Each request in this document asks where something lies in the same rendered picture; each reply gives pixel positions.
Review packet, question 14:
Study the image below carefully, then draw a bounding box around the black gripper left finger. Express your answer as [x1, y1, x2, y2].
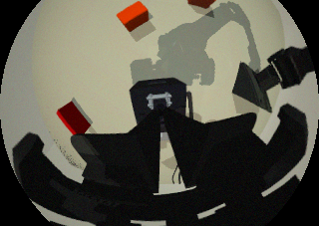
[71, 108, 160, 193]

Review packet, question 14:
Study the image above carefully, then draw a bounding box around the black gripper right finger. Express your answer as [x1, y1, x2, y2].
[162, 107, 256, 189]

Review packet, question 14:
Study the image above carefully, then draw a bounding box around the black cable with grey plug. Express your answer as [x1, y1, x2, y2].
[160, 131, 170, 141]

